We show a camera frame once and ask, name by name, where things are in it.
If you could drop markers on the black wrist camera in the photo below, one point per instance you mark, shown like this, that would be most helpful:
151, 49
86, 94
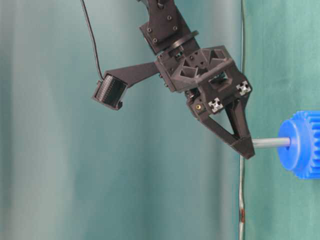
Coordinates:
112, 88

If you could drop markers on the green backdrop curtain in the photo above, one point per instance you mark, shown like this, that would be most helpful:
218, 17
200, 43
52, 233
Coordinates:
73, 169

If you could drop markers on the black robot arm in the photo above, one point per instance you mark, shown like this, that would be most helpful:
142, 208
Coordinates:
167, 31

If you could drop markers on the grey metal shaft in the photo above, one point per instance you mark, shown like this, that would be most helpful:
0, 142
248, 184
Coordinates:
275, 142

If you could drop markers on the blue plastic gear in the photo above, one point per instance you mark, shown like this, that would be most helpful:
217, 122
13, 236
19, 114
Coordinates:
302, 157

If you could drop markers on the green cloth mat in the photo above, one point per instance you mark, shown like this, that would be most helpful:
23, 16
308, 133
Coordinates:
282, 63

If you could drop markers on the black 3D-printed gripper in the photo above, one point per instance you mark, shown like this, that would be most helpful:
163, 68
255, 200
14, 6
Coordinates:
220, 84

